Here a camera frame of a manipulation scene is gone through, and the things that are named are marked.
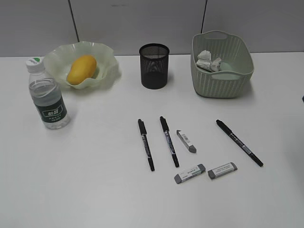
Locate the yellow mango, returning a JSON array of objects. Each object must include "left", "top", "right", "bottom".
[{"left": 66, "top": 55, "right": 97, "bottom": 85}]

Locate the white waste paper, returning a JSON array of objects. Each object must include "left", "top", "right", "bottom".
[{"left": 196, "top": 50, "right": 222, "bottom": 72}]

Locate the white grey eraser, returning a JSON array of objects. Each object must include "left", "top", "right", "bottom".
[
  {"left": 176, "top": 130, "right": 197, "bottom": 153},
  {"left": 208, "top": 162, "right": 238, "bottom": 180},
  {"left": 174, "top": 164, "right": 206, "bottom": 184}
]

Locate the black mesh pen holder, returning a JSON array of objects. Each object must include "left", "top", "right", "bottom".
[{"left": 139, "top": 43, "right": 170, "bottom": 89}]

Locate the black marker pen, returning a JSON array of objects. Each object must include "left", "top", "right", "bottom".
[
  {"left": 160, "top": 116, "right": 179, "bottom": 168},
  {"left": 216, "top": 120, "right": 264, "bottom": 167},
  {"left": 138, "top": 119, "right": 155, "bottom": 171}
]

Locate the clear water bottle green label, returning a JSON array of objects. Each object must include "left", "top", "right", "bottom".
[{"left": 26, "top": 57, "right": 70, "bottom": 130}]

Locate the pale green woven plastic basket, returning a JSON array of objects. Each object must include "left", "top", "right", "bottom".
[{"left": 190, "top": 30, "right": 254, "bottom": 98}]

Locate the white grey eraser lower left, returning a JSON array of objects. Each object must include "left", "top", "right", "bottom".
[{"left": 174, "top": 164, "right": 206, "bottom": 184}]

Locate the white grey eraser upper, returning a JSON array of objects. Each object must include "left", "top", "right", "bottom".
[{"left": 176, "top": 130, "right": 197, "bottom": 153}]

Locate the pale green wavy glass plate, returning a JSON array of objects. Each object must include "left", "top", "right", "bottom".
[{"left": 43, "top": 41, "right": 121, "bottom": 89}]

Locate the white grey eraser lower right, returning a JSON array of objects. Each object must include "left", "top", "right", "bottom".
[{"left": 208, "top": 162, "right": 238, "bottom": 180}]

